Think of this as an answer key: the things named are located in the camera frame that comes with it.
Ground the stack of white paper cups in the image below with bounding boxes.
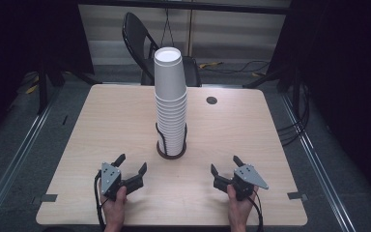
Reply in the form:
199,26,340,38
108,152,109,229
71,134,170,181
153,46,188,158

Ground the person's right hand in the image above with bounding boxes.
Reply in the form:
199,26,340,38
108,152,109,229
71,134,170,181
226,184,259,226

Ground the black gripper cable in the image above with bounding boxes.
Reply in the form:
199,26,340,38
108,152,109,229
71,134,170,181
245,188,265,232
93,169,108,232

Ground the metal floor rail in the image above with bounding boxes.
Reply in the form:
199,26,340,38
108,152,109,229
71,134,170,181
279,92,357,232
0,86,63,224

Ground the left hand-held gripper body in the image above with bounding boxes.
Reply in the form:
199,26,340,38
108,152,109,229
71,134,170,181
100,161,145,201

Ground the black wire cup holder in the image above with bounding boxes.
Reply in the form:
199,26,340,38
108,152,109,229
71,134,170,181
155,121,188,160

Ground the black curtain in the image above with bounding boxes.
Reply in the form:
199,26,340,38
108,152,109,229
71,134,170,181
0,0,95,148
266,0,371,202

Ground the yellow floor marker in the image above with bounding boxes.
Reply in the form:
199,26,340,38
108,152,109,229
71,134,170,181
24,83,40,96

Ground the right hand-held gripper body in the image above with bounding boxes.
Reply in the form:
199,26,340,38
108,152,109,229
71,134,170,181
213,163,270,202

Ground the person's left hand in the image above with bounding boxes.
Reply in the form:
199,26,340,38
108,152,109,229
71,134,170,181
100,185,128,225

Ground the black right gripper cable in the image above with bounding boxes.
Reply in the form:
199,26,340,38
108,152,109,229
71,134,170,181
245,188,265,232

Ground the black folding chair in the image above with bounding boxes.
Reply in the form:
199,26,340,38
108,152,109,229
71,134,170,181
122,12,203,88

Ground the grey tape strip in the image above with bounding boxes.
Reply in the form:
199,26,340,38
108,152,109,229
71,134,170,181
286,190,309,202
31,193,59,205

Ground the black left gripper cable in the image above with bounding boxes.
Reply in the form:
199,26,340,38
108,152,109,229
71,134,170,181
93,169,108,232

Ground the light wooden wall post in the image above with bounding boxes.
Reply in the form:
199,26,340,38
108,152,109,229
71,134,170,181
185,9,196,58

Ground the black cable with yellow plug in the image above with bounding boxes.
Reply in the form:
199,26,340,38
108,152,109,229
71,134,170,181
198,59,271,75

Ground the black stand leg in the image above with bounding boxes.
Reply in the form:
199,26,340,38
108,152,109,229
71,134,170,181
242,64,301,112
36,62,95,116

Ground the thin black hanging cable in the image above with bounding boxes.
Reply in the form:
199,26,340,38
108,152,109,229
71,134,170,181
166,8,176,48
159,8,169,48

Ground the bundle of black floor cables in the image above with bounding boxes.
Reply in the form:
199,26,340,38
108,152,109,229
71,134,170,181
275,81,311,148

